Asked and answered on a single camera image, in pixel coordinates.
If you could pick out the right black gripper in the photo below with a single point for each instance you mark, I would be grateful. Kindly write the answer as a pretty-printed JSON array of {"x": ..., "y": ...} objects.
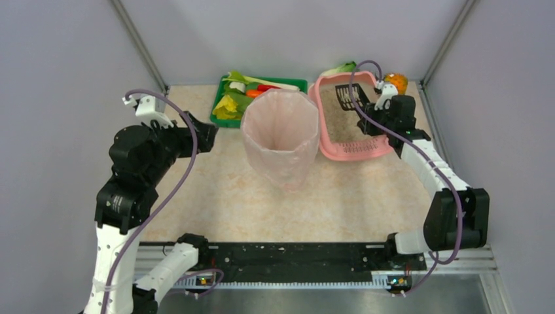
[{"x": 370, "y": 114}]

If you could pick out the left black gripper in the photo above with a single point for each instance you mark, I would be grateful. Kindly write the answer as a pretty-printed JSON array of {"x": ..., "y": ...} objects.
[{"x": 190, "y": 131}]

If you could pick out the black slotted litter scoop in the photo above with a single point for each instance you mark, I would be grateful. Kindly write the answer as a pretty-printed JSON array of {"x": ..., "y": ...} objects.
[{"x": 353, "y": 97}]

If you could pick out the pink plastic trash bag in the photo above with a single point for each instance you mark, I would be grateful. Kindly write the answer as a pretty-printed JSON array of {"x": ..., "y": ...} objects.
[{"x": 280, "y": 133}]

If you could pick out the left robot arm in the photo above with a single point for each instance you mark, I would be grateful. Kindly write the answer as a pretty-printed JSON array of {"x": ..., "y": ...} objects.
[{"x": 141, "y": 156}]

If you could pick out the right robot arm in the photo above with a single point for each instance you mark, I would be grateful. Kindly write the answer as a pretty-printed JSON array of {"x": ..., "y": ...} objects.
[{"x": 458, "y": 214}]

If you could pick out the cat litter sand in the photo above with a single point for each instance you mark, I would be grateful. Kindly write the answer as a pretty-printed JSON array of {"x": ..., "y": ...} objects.
[{"x": 340, "y": 116}]

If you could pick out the pink litter box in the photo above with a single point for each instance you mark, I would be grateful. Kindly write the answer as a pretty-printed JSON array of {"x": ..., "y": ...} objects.
[{"x": 374, "y": 147}]

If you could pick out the yellow toy leaf vegetable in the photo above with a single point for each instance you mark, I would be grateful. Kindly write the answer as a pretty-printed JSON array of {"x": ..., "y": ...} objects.
[{"x": 227, "y": 109}]

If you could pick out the toy pineapple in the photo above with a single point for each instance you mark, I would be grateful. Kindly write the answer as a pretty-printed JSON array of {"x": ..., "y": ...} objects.
[{"x": 398, "y": 80}]

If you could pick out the green toy leaf vegetable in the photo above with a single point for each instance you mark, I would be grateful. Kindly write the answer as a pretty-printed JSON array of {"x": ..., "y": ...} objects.
[{"x": 237, "y": 91}]

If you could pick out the orange toy carrot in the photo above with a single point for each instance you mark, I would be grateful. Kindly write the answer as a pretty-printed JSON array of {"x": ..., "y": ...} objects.
[{"x": 253, "y": 93}]

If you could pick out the white toy leek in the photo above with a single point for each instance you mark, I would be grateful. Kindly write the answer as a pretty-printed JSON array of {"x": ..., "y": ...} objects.
[{"x": 235, "y": 76}]

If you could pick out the toy cabbage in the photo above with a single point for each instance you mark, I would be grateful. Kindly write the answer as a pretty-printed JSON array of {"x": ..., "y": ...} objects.
[{"x": 347, "y": 67}]

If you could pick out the red toy chili pepper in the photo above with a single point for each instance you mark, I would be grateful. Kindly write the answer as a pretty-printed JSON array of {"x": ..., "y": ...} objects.
[{"x": 266, "y": 87}]

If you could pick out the green plastic tray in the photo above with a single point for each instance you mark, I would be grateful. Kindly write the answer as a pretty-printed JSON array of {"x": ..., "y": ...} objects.
[{"x": 235, "y": 124}]

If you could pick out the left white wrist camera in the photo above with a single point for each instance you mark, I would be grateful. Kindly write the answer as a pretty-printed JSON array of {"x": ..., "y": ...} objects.
[{"x": 147, "y": 109}]

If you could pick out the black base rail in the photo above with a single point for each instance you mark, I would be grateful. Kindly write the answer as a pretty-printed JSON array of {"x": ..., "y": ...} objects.
[{"x": 300, "y": 263}]

